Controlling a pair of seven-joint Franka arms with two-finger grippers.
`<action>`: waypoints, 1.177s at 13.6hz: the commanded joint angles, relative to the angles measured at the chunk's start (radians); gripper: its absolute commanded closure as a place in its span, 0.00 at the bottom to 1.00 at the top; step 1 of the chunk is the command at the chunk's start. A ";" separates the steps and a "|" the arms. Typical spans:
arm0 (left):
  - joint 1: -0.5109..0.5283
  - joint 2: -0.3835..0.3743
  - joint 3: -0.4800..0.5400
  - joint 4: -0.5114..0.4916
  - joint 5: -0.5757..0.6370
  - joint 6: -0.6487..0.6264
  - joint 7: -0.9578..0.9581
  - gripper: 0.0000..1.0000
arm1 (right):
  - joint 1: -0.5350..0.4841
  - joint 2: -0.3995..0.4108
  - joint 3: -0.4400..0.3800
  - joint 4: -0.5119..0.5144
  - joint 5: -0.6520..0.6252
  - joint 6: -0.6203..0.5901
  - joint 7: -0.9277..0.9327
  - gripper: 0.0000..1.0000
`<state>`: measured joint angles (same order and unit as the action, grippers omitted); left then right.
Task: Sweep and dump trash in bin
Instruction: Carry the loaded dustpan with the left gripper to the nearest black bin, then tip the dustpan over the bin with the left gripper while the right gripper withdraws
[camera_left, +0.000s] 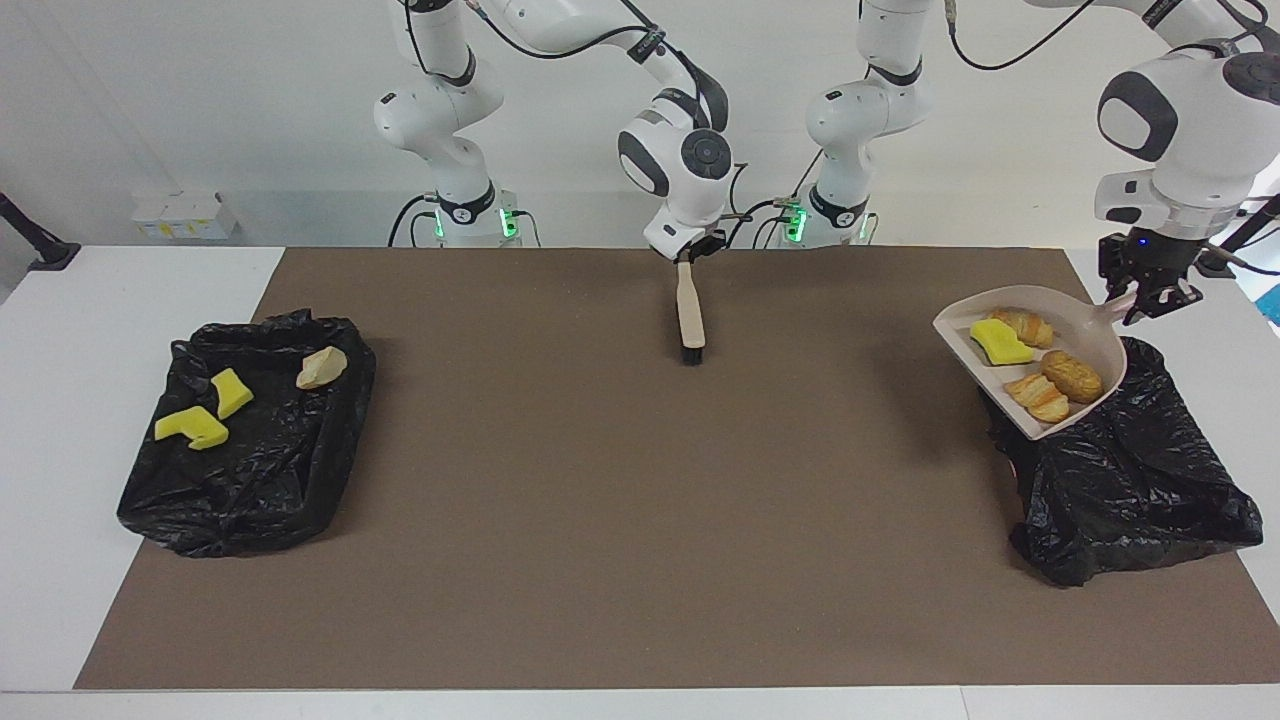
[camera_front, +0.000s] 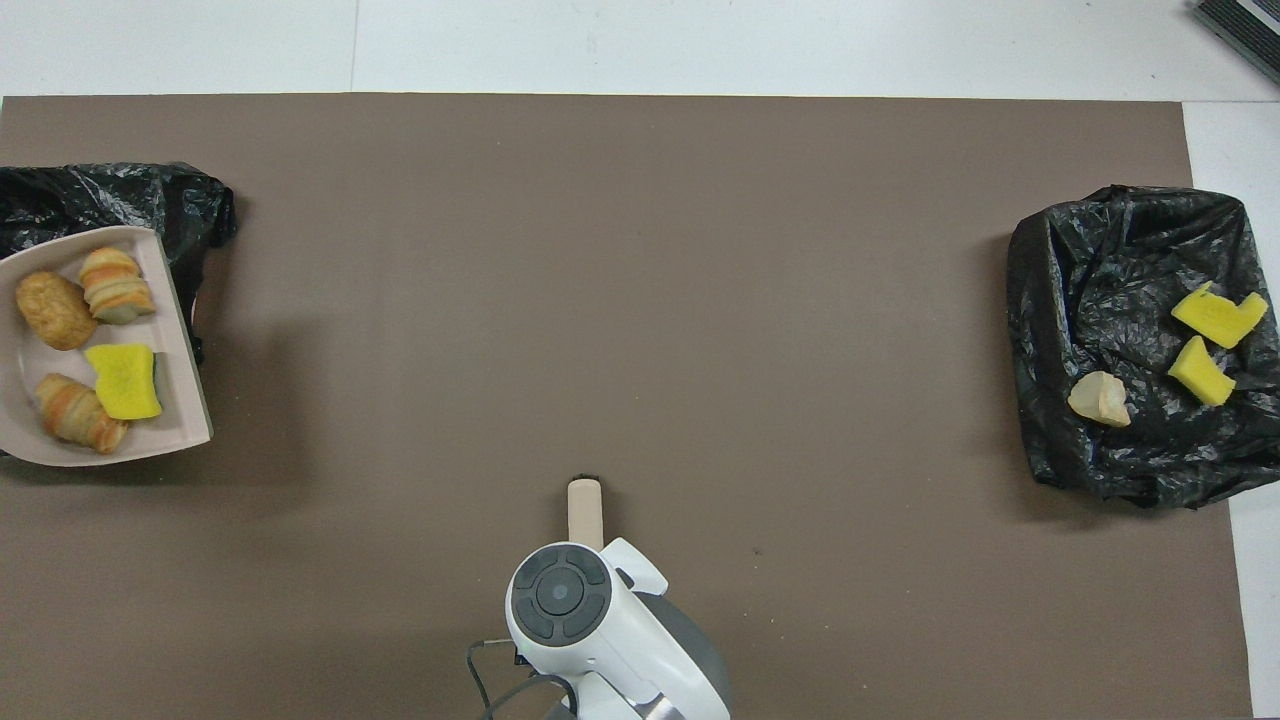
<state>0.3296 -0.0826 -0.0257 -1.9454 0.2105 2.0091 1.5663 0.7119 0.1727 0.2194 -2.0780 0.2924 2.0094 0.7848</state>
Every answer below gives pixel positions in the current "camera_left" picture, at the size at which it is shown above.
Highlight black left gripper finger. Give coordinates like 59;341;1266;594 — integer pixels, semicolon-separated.
1098;235;1137;303
1124;275;1204;327

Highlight beige hand brush black bristles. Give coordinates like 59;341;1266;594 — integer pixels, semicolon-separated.
676;258;707;365

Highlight beige plastic dustpan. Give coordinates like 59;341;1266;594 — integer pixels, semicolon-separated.
932;285;1141;442

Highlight pale chip piece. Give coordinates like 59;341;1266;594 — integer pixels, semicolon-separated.
990;308;1055;350

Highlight brown bread roll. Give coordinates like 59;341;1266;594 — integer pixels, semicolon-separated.
1040;350;1105;405

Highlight rounded yellow sponge piece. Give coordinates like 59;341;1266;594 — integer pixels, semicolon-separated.
970;318;1036;367

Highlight orange striped croissant piece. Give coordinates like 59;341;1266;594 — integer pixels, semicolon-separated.
1004;373;1071;424

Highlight pale beige foam chunk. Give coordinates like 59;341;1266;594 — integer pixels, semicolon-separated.
296;346;349;390

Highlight small yellow sponge wedge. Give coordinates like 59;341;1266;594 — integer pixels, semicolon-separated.
211;368;255;419

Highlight notched yellow sponge piece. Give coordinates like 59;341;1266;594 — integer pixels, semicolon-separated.
154;405;230;451

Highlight black bag lined bin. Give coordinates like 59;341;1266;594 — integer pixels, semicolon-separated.
980;337;1265;588
116;309;379;558

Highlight brown table mat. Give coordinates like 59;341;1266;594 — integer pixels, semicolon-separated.
74;247;1280;690

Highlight black left base cable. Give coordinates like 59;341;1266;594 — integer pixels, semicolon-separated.
725;195;801;249

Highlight black base cable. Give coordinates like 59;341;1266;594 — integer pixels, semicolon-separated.
725;195;801;249
388;193;441;248

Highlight black camera stand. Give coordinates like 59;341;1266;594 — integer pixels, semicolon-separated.
1195;195;1280;279
0;190;81;273

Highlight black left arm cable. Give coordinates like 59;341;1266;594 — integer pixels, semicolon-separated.
940;0;1280;276

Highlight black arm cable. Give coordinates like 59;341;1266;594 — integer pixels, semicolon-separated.
940;0;1280;276
400;0;753;251

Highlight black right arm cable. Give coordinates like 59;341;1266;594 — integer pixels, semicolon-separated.
400;0;753;251

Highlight black right base cable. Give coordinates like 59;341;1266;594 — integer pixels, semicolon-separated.
388;193;441;248

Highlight white wall socket box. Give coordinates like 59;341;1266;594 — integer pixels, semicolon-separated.
132;190;239;241

